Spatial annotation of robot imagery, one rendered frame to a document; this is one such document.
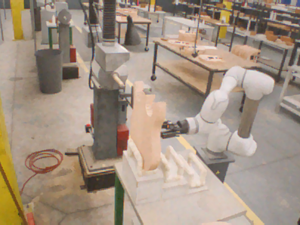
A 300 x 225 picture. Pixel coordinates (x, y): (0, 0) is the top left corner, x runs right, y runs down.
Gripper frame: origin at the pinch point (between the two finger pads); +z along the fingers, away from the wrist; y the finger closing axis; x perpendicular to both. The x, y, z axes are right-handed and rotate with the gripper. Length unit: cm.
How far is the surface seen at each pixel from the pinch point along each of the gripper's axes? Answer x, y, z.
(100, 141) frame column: -79, 112, 4
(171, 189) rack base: -31.0, -13.0, -10.6
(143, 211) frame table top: -37.9, -17.9, 6.1
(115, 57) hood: 19, 68, 2
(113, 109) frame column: -45, 113, -9
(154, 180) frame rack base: -22.0, -13.1, -0.1
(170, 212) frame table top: -38.0, -22.0, -7.2
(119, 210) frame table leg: -76, 19, 8
